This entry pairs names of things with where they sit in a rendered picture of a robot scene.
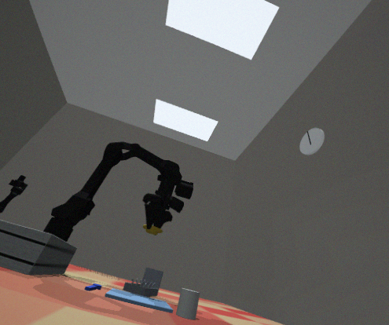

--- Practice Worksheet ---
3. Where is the blue rectangular mat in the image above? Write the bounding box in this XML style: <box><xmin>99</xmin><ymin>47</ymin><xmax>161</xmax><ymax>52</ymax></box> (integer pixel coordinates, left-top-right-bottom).
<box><xmin>105</xmin><ymin>288</ymin><xmax>173</xmax><ymax>313</ymax></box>

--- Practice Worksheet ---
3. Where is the olive yellow round plate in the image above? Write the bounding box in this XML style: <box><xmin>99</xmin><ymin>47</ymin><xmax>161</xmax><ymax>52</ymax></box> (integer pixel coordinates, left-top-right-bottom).
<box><xmin>143</xmin><ymin>225</ymin><xmax>162</xmax><ymax>235</ymax></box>

